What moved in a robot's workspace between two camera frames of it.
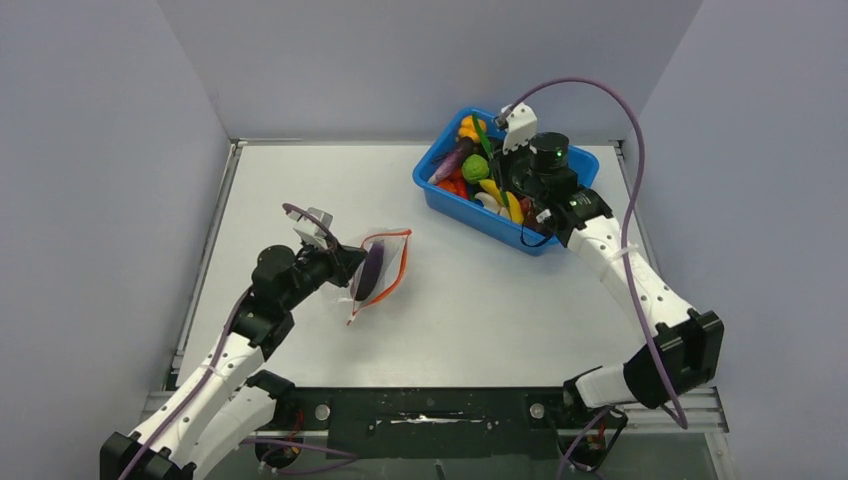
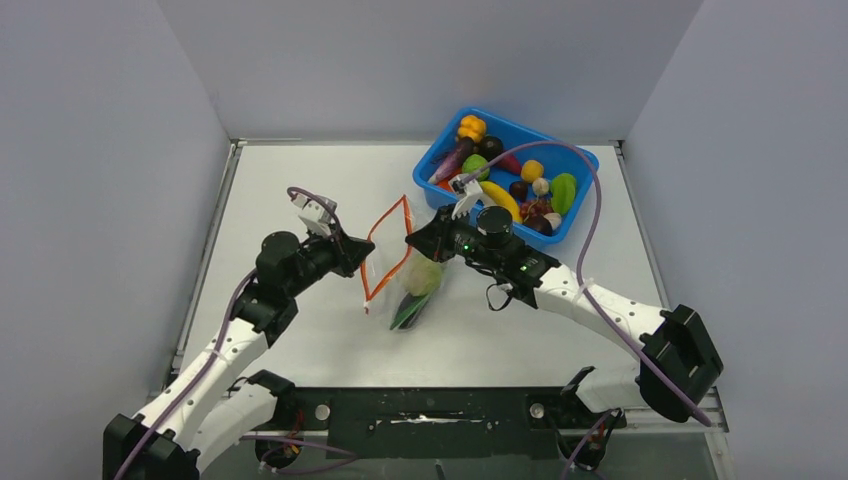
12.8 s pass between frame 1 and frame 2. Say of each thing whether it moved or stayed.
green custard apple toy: stayed
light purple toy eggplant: stayed
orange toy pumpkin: stayed
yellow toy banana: stayed
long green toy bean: moved
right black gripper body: moved
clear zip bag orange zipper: moved
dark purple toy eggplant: moved
